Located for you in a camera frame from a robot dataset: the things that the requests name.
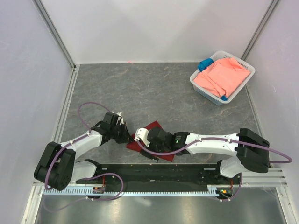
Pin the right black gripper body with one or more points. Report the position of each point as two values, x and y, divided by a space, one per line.
160 149

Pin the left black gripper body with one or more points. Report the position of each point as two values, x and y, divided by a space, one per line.
118 134

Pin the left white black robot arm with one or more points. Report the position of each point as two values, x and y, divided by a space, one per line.
56 167

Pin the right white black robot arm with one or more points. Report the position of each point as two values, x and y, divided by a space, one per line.
246 150

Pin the white plastic basket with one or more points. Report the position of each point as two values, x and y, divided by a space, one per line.
219 55

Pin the blue cloth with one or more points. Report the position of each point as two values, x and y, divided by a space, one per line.
204 64

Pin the salmon pink cloth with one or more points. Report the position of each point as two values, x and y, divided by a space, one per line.
222 77

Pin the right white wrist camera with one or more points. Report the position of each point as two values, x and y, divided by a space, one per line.
141 134

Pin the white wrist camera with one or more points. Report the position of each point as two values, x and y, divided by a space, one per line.
141 134
119 118

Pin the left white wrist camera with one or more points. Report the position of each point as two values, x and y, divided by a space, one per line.
119 118

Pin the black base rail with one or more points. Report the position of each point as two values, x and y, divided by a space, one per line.
203 174

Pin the white slotted cable duct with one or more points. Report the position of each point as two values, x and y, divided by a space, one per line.
94 191

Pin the left aluminium frame post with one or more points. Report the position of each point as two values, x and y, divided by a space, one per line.
54 32

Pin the aluminium frame post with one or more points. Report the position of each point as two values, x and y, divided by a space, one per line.
54 32
261 26

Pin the right aluminium frame post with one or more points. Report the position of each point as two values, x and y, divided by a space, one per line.
261 26

